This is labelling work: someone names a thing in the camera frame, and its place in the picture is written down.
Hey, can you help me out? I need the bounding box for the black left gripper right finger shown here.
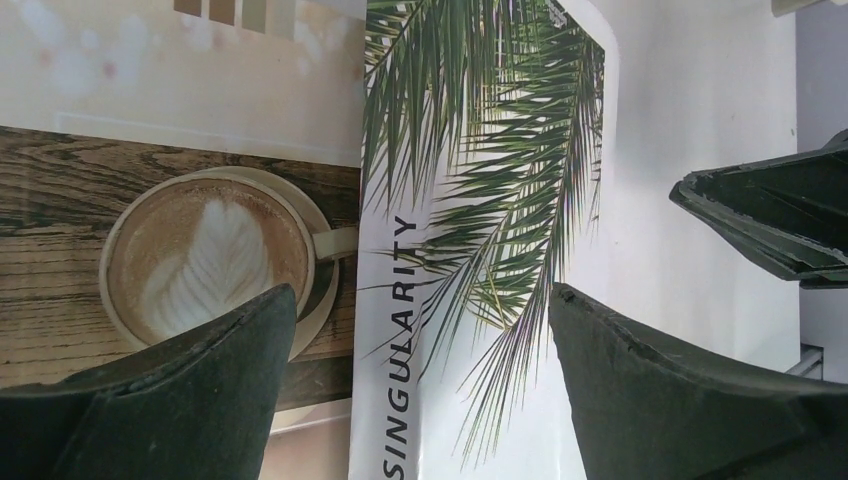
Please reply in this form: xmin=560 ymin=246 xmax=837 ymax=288
xmin=548 ymin=284 xmax=847 ymax=479

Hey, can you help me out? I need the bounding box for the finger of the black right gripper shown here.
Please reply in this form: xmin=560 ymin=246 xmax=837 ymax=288
xmin=669 ymin=131 xmax=847 ymax=289

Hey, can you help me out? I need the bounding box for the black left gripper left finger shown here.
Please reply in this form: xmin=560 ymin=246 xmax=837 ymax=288
xmin=1 ymin=284 xmax=297 ymax=479

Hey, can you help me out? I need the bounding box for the coffee cover book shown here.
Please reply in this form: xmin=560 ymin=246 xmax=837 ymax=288
xmin=1 ymin=1 xmax=365 ymax=479

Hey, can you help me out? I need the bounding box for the palm leaf cover book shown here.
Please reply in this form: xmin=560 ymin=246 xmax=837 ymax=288
xmin=348 ymin=1 xmax=618 ymax=479

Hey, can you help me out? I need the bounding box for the aluminium frame rail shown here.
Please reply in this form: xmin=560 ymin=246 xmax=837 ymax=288
xmin=786 ymin=343 xmax=824 ymax=380

